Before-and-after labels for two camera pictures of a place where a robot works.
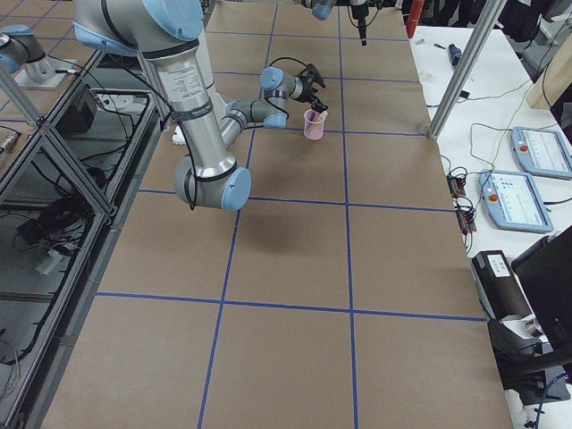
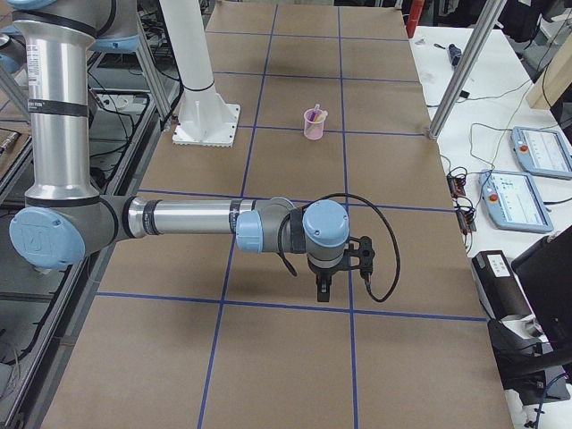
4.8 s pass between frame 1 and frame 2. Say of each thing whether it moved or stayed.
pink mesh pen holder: stayed
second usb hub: stayed
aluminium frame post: stayed
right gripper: moved
